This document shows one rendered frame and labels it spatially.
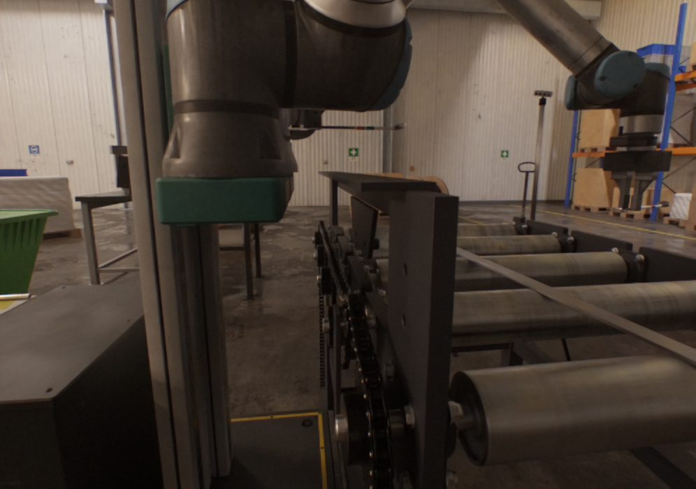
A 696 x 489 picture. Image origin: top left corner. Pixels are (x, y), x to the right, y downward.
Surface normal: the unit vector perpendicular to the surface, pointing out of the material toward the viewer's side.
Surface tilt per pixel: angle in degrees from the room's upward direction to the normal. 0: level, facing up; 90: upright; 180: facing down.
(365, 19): 92
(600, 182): 90
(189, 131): 70
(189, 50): 90
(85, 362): 0
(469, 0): 90
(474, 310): 48
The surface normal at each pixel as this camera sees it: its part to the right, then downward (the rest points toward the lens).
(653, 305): 0.11, -0.27
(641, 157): -0.90, 0.07
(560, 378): 0.03, -0.91
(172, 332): 0.12, 0.17
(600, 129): -0.99, 0.02
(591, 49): -0.33, 0.22
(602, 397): 0.08, -0.62
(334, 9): -0.14, 0.11
